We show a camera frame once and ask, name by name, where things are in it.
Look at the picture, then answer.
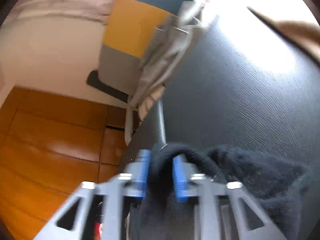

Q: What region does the tan sweater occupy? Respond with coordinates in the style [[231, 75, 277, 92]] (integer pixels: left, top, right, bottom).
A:
[[247, 5, 320, 64]]

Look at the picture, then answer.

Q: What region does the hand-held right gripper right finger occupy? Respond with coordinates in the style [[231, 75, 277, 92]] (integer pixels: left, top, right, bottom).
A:
[[172, 155, 288, 240]]

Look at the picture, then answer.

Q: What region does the beige printed pillow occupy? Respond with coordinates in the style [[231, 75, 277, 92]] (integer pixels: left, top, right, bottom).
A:
[[137, 84, 167, 123]]

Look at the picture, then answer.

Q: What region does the black sweater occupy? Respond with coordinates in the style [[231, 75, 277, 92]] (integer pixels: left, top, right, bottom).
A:
[[139, 142, 313, 240]]

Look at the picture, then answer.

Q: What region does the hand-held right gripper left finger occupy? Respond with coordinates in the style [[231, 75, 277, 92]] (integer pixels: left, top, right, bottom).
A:
[[32, 149, 151, 240]]

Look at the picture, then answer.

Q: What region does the colour-block sofa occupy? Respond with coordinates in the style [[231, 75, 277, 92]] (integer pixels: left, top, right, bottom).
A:
[[99, 0, 213, 100]]

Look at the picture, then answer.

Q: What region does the grey coat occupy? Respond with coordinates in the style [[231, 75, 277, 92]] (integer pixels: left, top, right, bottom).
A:
[[124, 0, 220, 146]]

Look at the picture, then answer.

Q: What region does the black sofa side cushion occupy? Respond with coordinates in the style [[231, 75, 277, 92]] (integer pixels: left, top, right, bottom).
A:
[[86, 70, 130, 103]]

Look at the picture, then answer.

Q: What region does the grey metal pole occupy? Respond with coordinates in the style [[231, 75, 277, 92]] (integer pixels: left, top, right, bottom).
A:
[[155, 99, 168, 147]]

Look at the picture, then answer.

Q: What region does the pink starfish curtain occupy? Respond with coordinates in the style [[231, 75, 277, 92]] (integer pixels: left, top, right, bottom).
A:
[[10, 0, 123, 24]]

